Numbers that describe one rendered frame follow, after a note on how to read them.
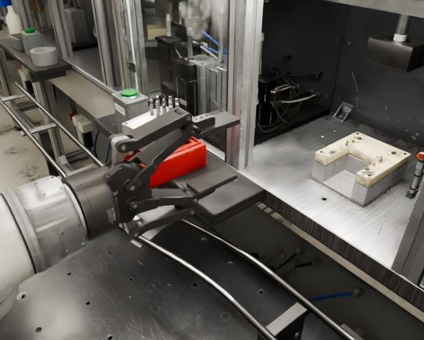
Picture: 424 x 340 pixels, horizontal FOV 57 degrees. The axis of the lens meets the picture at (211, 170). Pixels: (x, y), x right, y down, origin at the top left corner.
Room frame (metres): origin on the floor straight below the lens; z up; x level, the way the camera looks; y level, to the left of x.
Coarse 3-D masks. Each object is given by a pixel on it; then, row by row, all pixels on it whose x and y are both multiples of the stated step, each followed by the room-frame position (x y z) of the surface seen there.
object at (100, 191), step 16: (80, 176) 0.34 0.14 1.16; (96, 176) 0.34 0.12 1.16; (112, 176) 0.35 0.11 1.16; (128, 176) 0.36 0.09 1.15; (80, 192) 0.32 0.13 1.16; (96, 192) 0.33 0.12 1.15; (112, 192) 0.33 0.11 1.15; (128, 192) 0.36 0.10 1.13; (144, 192) 0.37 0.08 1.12; (96, 208) 0.31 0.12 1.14; (112, 208) 0.32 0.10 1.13; (128, 208) 0.36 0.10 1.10; (96, 224) 0.31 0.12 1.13; (112, 224) 0.32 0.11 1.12
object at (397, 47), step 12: (408, 24) 0.71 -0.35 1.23; (384, 36) 0.74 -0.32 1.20; (396, 36) 0.72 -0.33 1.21; (372, 48) 0.73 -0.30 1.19; (384, 48) 0.71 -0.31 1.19; (396, 48) 0.69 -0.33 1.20; (408, 48) 0.67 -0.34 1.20; (420, 48) 0.69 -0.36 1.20; (372, 60) 0.72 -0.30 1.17; (384, 60) 0.70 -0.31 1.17; (396, 60) 0.69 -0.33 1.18; (408, 60) 0.67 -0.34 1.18; (420, 60) 0.69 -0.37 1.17
